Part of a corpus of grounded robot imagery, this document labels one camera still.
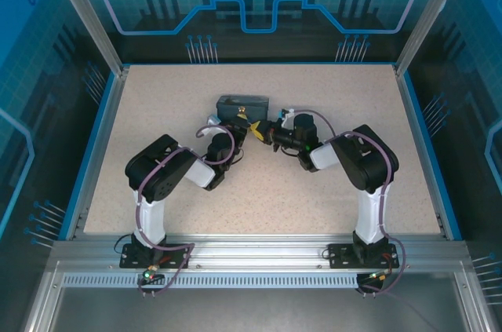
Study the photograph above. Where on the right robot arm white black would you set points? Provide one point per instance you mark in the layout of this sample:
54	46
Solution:
368	214

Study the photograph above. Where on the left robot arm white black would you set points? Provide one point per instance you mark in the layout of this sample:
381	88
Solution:
151	218

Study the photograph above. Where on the metal tray shelf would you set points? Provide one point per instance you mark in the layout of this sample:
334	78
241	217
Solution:
255	312

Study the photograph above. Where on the aluminium mounting rail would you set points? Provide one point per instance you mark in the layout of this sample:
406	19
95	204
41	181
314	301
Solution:
255	253

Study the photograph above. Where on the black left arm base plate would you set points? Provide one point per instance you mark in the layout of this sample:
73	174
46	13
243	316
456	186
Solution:
178	257

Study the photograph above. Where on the aluminium side rail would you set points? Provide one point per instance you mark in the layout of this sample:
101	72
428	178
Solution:
420	151
99	151

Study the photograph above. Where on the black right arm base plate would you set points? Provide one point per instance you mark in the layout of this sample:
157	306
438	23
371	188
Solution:
337	257

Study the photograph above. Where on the aluminium frame post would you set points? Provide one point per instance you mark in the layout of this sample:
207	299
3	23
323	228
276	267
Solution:
430	14
89	14

